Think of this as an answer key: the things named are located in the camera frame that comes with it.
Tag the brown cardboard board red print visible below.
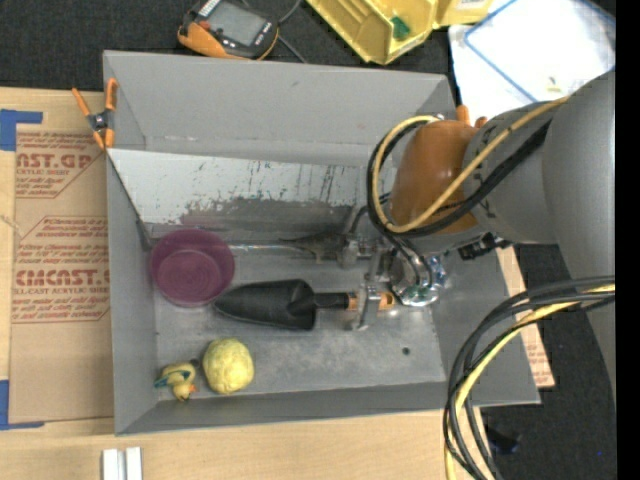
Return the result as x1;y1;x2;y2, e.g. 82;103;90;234
0;86;557;432

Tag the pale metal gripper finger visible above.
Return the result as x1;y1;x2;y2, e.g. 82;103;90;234
339;235;381;270
348;283;385;332

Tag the black trowel with orange handle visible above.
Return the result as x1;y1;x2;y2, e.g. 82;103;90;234
213;278;397;332

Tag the yellow rubber duck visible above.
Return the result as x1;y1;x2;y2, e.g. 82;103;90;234
152;359;200;404

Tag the black cylinder on white bracket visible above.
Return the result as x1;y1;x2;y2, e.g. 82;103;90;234
457;235;512;263

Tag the yellow lumpy ball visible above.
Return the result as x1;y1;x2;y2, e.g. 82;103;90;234
201;337;256;396

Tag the grey metal bin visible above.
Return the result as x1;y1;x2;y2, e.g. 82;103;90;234
102;50;544;437

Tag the purple plastic cup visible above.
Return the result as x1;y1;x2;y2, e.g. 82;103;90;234
149;227;237;310

